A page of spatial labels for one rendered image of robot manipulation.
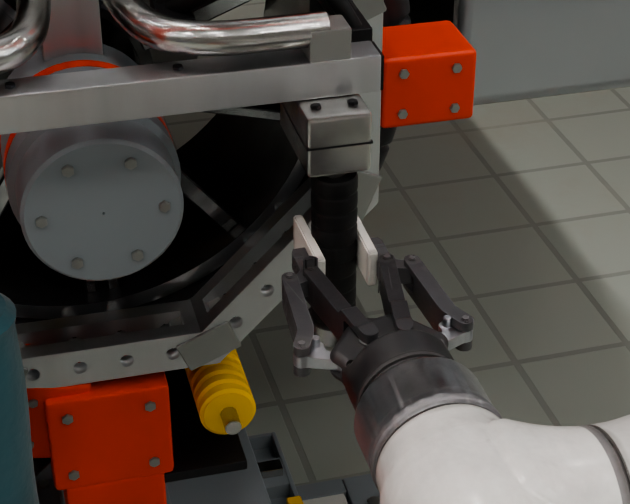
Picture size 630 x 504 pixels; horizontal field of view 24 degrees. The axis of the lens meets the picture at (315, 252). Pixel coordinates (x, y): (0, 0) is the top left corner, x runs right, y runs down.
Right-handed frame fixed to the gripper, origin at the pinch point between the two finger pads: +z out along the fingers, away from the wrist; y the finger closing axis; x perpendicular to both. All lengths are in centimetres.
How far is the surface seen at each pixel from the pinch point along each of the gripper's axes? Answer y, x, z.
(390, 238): 47, -82, 129
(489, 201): 69, -82, 137
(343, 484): 17, -75, 56
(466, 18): 23.6, 1.9, 36.2
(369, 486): 20, -75, 54
